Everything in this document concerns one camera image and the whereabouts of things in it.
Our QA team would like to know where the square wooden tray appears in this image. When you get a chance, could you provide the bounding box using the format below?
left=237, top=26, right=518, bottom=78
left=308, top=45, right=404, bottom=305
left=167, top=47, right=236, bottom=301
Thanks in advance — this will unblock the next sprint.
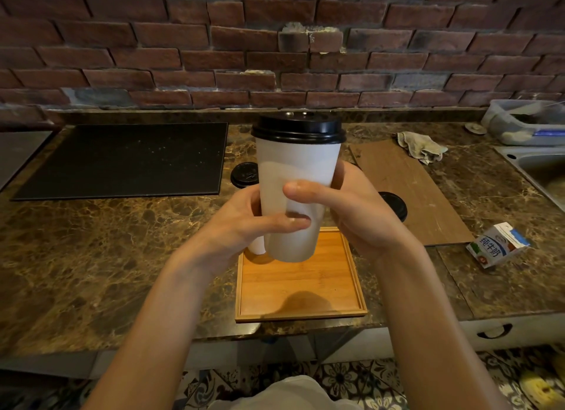
left=234, top=226, right=369, bottom=324

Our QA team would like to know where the white blue milk carton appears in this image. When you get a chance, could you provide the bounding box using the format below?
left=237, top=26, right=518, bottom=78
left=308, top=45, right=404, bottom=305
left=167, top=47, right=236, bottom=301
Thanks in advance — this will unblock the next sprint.
left=466, top=222, right=531, bottom=269

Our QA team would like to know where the person's light grey clothing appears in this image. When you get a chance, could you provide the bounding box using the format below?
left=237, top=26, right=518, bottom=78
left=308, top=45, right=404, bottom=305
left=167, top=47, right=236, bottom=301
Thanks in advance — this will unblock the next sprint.
left=207, top=375, right=363, bottom=410

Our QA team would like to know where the white drawer front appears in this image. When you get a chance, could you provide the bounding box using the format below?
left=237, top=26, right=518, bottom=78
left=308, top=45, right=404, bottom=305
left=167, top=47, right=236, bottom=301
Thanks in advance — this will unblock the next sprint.
left=458, top=312, right=565, bottom=352

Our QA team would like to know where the counter lidded cup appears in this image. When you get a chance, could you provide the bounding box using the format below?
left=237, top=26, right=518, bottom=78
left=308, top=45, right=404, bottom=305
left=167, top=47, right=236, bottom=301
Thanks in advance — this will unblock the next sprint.
left=230, top=161, right=408, bottom=223

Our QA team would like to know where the brown flat board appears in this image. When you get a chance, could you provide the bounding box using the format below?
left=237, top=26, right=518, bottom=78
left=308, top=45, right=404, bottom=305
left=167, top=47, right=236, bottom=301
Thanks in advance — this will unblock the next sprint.
left=348, top=139, right=476, bottom=247

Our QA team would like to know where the yellow slipper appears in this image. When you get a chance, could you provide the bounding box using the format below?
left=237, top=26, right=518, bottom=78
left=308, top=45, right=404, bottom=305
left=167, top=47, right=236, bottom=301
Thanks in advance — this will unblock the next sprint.
left=519, top=368, right=565, bottom=410

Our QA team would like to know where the person's right forearm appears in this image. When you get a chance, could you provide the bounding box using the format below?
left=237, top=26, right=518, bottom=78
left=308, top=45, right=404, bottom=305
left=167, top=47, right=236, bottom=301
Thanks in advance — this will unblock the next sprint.
left=375, top=242, right=513, bottom=410

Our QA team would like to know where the clear plastic container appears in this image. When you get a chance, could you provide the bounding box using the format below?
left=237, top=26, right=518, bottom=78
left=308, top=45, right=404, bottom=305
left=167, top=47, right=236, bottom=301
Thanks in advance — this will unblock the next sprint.
left=481, top=99, right=565, bottom=146

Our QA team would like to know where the person's left hand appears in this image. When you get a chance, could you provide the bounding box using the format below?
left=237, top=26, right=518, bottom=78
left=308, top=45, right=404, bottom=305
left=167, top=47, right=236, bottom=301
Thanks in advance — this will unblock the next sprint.
left=174, top=184, right=312, bottom=282

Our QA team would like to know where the steel sink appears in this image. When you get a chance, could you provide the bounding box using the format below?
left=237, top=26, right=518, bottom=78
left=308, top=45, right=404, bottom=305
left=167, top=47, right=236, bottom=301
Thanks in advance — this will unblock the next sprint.
left=494, top=145, right=565, bottom=213

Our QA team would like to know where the black rubber mat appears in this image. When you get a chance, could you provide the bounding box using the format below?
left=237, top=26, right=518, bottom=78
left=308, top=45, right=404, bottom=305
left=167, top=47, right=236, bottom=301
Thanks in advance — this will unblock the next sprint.
left=11, top=122, right=229, bottom=202

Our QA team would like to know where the person's left forearm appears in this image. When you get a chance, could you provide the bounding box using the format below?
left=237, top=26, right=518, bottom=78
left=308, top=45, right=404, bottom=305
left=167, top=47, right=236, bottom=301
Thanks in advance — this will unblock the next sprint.
left=81, top=253, right=212, bottom=410

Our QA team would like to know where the black drawer handle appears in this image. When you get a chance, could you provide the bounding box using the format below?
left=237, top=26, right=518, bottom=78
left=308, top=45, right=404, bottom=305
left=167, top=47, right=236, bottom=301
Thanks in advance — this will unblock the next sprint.
left=476, top=324, right=514, bottom=340

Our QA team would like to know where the grey metal panel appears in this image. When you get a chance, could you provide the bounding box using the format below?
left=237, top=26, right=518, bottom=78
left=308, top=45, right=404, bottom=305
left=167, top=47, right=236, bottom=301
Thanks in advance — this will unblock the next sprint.
left=0, top=130, right=55, bottom=192

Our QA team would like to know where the crumpled beige rag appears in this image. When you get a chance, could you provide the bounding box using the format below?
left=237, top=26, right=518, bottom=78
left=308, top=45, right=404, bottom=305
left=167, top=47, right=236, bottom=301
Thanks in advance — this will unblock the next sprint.
left=396, top=131, right=449, bottom=166

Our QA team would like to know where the person's right hand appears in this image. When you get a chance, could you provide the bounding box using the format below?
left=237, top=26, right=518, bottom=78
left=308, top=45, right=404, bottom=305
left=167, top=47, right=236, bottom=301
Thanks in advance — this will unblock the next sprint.
left=282, top=160, right=424, bottom=265

